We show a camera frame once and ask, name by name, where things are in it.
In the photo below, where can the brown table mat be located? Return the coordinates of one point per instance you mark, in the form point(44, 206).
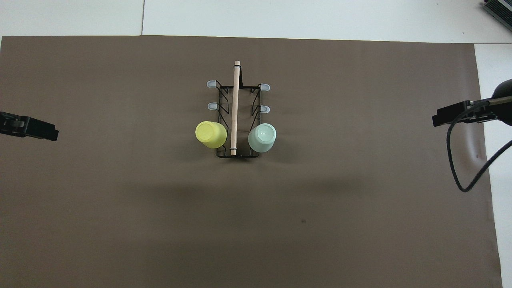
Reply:
point(240, 220)

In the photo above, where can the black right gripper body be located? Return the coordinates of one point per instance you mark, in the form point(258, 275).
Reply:
point(506, 114)

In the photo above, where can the grey ribbed device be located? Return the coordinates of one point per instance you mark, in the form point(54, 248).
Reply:
point(500, 10)

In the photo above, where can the pale green plastic cup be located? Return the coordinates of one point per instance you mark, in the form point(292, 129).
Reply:
point(262, 137)

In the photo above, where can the yellow plastic cup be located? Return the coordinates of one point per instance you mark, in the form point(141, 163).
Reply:
point(211, 134)

